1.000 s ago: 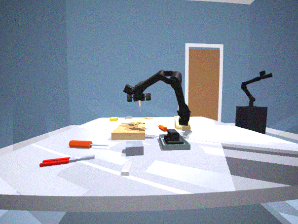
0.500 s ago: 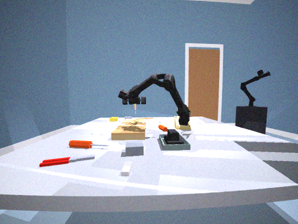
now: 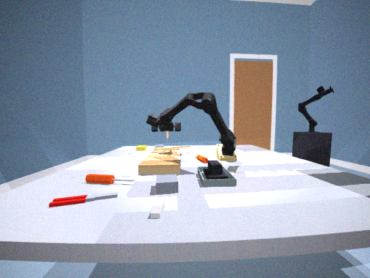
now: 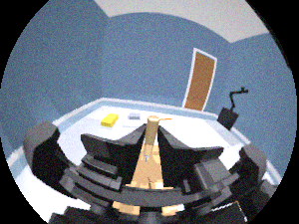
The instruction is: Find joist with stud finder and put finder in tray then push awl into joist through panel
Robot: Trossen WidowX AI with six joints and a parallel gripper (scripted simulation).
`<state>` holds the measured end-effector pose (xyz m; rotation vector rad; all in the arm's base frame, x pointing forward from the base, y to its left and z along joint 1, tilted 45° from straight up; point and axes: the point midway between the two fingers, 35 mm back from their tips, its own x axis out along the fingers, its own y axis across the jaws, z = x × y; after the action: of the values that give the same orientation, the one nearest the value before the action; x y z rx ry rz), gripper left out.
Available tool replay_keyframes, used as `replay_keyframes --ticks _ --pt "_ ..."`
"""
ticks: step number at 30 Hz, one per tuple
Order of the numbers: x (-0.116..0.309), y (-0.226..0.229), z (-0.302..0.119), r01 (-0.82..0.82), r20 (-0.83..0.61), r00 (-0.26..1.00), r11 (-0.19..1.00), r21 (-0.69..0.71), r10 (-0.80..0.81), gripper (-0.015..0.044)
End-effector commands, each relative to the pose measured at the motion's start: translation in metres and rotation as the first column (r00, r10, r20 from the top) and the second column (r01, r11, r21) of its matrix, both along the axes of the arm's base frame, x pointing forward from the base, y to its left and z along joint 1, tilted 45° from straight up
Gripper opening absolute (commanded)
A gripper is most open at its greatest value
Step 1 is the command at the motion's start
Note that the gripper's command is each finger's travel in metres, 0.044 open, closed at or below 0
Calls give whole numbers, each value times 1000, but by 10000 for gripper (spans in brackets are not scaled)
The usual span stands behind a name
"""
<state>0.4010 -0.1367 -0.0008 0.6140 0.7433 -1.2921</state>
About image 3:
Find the orange-handled awl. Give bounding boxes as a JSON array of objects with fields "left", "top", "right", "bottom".
[
  {"left": 197, "top": 155, "right": 208, "bottom": 163},
  {"left": 85, "top": 174, "right": 135, "bottom": 184}
]

